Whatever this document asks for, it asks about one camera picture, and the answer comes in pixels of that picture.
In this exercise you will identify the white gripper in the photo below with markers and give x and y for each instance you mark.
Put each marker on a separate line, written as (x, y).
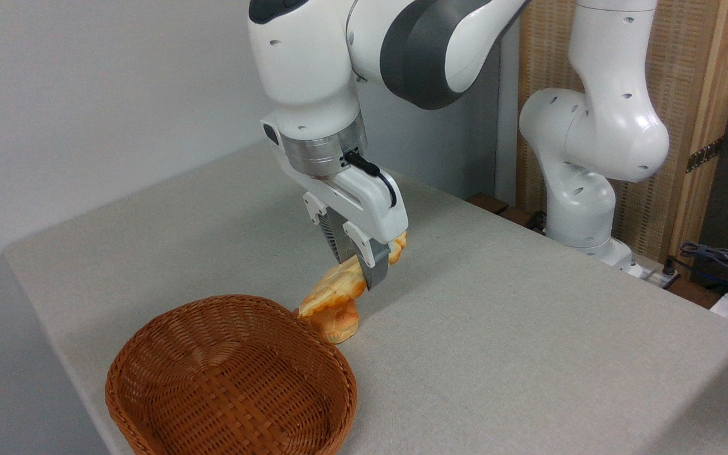
(364, 199)

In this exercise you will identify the long braided bread loaf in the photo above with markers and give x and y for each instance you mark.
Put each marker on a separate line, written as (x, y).
(332, 289)

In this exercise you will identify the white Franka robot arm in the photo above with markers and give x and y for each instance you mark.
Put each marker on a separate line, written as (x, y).
(598, 133)

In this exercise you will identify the round knotted bread roll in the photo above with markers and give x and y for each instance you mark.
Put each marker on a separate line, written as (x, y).
(339, 327)

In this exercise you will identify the brown wooden block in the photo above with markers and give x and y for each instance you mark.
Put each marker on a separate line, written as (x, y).
(489, 203)

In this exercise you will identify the grey tablecloth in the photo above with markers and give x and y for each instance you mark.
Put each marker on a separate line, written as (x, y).
(497, 316)

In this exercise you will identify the brown wicker basket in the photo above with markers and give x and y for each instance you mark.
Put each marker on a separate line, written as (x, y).
(231, 366)

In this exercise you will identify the white power strip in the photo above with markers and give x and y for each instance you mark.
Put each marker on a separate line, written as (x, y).
(651, 273)

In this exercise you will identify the metal screen hinge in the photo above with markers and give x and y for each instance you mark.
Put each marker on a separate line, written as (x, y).
(704, 155)

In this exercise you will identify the wooden rattan folding screen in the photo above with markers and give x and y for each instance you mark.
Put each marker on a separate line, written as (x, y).
(680, 76)

